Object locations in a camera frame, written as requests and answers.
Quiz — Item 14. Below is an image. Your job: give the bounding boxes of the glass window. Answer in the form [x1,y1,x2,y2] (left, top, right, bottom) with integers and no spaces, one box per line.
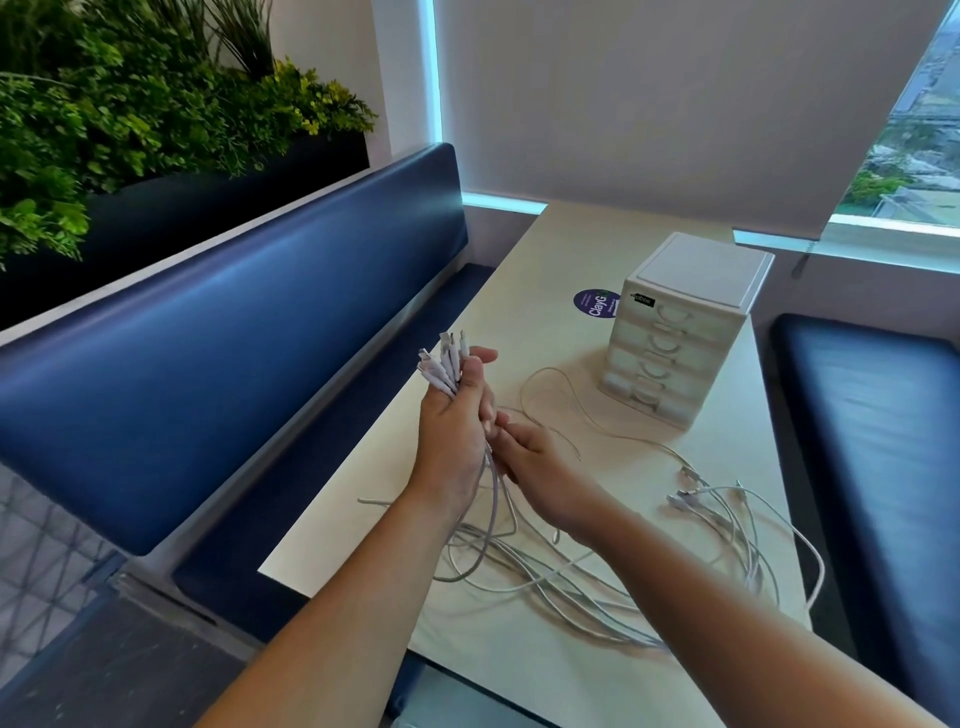
[832,14,960,226]

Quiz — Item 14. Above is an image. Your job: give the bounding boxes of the person's left forearm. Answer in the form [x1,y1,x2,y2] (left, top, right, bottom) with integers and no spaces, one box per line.
[198,487,466,728]

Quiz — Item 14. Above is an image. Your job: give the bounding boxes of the person's left hand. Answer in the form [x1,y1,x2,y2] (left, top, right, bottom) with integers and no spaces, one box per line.
[408,344,500,519]

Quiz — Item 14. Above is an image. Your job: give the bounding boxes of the person's right hand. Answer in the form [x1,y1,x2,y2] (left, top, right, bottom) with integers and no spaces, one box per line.
[491,421,624,549]

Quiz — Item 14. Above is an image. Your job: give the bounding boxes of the white mini drawer cabinet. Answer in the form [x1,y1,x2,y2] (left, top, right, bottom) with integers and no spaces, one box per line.
[598,230,776,431]

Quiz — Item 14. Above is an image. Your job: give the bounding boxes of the white roller blind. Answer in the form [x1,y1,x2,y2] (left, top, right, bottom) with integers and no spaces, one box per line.
[434,0,954,235]

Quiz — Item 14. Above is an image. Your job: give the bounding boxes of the blue padded bench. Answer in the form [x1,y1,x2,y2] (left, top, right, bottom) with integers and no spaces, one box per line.
[770,313,960,714]
[0,142,496,646]

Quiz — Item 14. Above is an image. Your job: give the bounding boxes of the round purple sticker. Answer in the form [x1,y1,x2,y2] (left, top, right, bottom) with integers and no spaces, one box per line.
[572,287,624,320]

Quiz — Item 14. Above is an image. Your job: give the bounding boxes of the black planter box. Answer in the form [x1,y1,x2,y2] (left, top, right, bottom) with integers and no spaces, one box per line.
[0,133,370,331]

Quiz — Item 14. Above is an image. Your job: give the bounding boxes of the person's right forearm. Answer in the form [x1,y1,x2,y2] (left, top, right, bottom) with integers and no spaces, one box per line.
[569,502,946,728]

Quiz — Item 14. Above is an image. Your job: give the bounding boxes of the white table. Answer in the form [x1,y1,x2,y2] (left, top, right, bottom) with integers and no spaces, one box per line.
[257,200,815,728]

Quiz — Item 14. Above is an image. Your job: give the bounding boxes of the green leafy plants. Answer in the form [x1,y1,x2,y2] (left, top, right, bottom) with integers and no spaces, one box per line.
[0,0,376,264]

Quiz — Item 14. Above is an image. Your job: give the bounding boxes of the single thin white cable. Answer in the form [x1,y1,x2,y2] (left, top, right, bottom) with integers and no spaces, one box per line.
[356,329,826,650]

